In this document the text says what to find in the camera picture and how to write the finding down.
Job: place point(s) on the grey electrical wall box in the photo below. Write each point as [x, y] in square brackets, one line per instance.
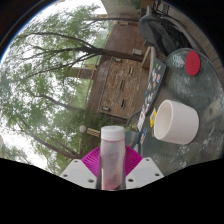
[137, 51]

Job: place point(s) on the flat round red coaster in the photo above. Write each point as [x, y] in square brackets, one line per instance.
[193, 63]

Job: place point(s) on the tall dark-trunked tree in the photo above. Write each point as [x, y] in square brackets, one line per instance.
[100, 51]

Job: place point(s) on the clear bottle with white cap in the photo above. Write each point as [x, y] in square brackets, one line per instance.
[112, 156]

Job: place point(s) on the white paper booklet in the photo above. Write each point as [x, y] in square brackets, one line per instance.
[141, 120]

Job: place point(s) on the black wall lantern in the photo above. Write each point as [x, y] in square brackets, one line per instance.
[106, 108]
[117, 59]

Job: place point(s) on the dark grey backpack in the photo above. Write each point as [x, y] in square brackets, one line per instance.
[160, 30]

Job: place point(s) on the yellow card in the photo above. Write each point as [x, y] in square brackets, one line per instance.
[153, 117]

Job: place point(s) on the white textured mug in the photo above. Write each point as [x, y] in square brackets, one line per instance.
[178, 123]

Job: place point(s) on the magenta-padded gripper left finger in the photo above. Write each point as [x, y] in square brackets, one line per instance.
[78, 173]

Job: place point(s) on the wooden lamp post with globe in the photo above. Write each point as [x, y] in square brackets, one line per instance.
[83, 128]

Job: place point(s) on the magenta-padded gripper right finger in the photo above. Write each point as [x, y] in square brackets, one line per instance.
[143, 173]

